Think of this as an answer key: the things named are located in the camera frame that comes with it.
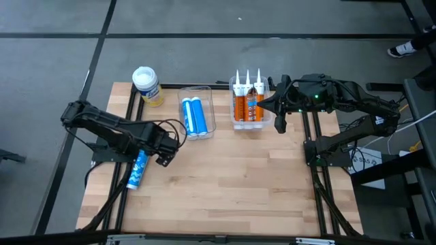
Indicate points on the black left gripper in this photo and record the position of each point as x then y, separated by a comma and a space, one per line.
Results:
163, 146

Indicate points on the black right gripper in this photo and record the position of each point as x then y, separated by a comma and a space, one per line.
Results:
294, 100

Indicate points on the orange sealant caulk tube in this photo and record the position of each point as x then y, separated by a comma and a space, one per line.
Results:
259, 92
239, 107
251, 109

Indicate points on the blue silicone tube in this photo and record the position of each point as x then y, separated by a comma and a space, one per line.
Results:
200, 115
188, 117
138, 171

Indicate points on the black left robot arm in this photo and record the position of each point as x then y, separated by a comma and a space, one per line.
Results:
109, 126

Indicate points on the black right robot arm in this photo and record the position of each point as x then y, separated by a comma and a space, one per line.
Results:
357, 98

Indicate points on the yellow Lysol wipes canister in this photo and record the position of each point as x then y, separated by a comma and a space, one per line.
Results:
147, 81

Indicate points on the clear plastic bin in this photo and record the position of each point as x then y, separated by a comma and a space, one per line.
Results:
211, 115
235, 124

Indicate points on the white printed sign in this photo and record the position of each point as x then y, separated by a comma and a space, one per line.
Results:
374, 156

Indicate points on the black desk support beam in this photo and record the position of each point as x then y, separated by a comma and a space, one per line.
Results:
391, 166

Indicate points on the black floor stand foot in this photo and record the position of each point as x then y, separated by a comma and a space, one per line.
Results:
12, 156

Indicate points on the person's leg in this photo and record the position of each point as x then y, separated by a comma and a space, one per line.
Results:
430, 5
424, 40

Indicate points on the dark grey side desk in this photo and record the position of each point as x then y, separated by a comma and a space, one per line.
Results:
429, 190

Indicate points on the black aluminium table frame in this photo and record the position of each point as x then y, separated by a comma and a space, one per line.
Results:
221, 87

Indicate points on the silver metal bracket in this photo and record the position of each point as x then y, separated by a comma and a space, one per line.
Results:
315, 241
124, 239

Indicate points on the black table-level camera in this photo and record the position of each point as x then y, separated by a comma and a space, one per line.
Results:
220, 239

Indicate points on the black camera mounting rail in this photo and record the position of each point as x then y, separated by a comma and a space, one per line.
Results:
68, 238

